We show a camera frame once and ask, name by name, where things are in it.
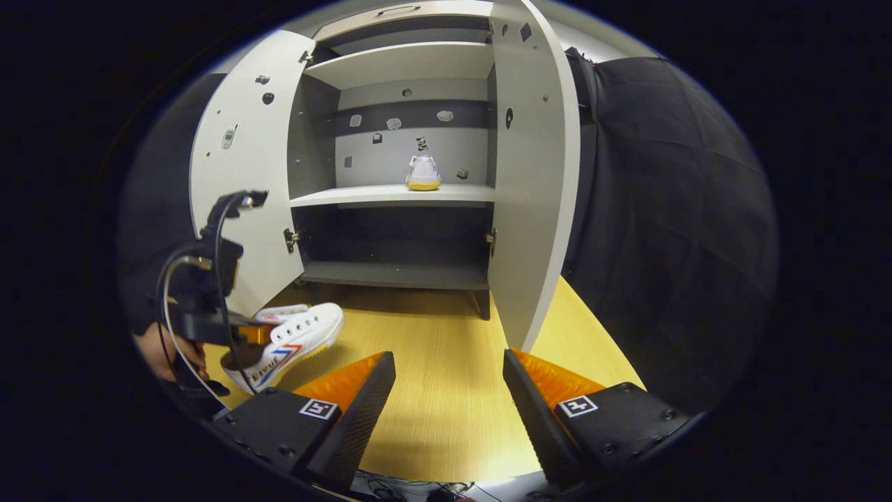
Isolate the white shoe cabinet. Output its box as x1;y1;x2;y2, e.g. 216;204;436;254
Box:
288;0;499;321

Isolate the grey cable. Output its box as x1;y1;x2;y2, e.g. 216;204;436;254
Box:
160;254;239;395

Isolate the white canvas shoe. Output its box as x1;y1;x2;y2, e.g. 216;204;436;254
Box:
222;302;346;395
406;155;443;192

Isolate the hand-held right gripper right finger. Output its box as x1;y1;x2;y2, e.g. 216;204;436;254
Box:
503;349;691;489

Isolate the bundle of cables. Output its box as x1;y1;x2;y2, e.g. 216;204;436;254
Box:
348;471;489;502

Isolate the black cable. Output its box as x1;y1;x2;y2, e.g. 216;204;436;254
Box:
211;199;257;395

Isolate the white shoe cabinet door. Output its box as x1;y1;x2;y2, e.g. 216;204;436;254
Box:
190;29;318;318
488;0;581;353

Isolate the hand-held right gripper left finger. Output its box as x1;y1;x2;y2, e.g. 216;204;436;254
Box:
213;351;397;489

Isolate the white cabinet drawer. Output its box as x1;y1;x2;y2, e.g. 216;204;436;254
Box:
314;0;495;41

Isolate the black backdrop cloth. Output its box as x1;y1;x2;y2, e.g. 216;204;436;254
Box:
561;49;778;413

